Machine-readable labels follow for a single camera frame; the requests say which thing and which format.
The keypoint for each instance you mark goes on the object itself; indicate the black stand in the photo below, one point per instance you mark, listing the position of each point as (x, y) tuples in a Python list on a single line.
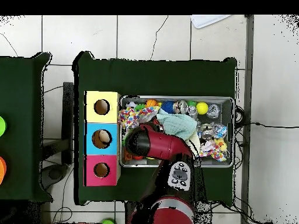
[(68, 121)]

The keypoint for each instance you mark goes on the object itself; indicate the green koosh ball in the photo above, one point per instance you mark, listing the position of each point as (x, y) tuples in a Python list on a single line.
[(139, 107)]

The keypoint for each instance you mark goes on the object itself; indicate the orange plastic bowl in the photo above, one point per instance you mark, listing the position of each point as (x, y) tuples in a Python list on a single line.
[(2, 170)]

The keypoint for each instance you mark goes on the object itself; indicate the yellow ball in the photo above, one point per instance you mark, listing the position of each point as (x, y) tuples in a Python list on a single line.
[(202, 108)]

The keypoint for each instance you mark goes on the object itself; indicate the clear mesh bin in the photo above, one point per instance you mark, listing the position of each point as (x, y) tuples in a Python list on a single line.
[(227, 109)]

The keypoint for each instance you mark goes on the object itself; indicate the orange toy basketball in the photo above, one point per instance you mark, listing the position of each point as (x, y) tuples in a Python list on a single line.
[(151, 103)]

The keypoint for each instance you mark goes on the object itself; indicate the toy soccer ball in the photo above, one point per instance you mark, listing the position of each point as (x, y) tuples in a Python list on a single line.
[(131, 104)]

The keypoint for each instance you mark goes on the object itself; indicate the blue spiky ball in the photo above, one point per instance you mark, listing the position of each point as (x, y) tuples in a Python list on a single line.
[(167, 106)]

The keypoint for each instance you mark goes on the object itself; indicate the wooden three-hole box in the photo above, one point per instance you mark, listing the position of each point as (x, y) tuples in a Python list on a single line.
[(102, 116)]

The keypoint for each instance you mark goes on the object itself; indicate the green plastic bowl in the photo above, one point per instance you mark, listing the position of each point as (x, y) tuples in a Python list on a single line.
[(108, 222), (2, 126)]

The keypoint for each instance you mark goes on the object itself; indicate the white tray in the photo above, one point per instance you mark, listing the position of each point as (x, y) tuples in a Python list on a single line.
[(205, 21)]

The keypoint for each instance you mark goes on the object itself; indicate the mint green waffle cloth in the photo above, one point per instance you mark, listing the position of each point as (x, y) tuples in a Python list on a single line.
[(179, 126)]

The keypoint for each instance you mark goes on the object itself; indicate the colourful patterned cloth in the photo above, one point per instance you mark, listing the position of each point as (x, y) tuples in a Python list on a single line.
[(216, 155), (130, 117)]

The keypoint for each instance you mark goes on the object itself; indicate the yellow duck plush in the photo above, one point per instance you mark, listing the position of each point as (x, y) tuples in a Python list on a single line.
[(220, 143)]

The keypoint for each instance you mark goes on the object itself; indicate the dark green tablecloth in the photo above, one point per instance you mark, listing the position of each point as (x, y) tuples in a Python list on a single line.
[(23, 105), (151, 79)]

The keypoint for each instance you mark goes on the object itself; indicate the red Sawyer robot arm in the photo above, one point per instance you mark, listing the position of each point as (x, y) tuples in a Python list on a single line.
[(163, 144)]

